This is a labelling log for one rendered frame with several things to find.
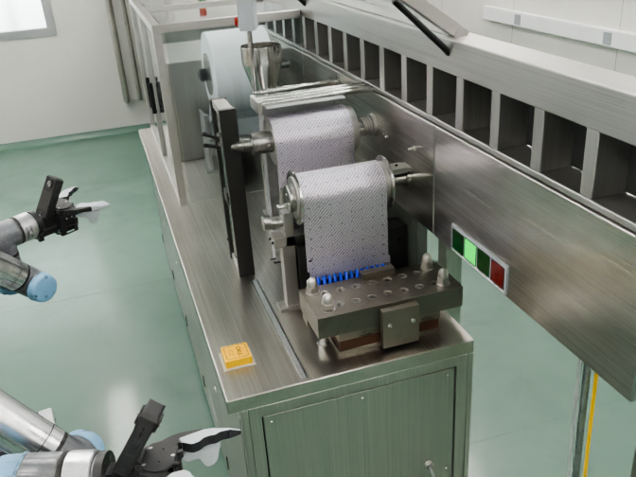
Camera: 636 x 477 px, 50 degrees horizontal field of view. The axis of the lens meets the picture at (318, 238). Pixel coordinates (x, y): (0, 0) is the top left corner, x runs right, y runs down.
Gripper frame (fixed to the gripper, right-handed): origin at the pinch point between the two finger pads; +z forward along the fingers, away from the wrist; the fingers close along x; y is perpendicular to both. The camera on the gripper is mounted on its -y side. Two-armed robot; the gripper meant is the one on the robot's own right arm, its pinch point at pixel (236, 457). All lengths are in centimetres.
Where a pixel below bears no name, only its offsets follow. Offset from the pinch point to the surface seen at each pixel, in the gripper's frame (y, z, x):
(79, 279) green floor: 83, -141, -305
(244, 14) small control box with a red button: -62, -8, -137
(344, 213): -10, 19, -91
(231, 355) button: 21, -12, -74
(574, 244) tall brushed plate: -17, 59, -34
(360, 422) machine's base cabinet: 42, 20, -72
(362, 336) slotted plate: 19, 22, -76
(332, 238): -3, 15, -91
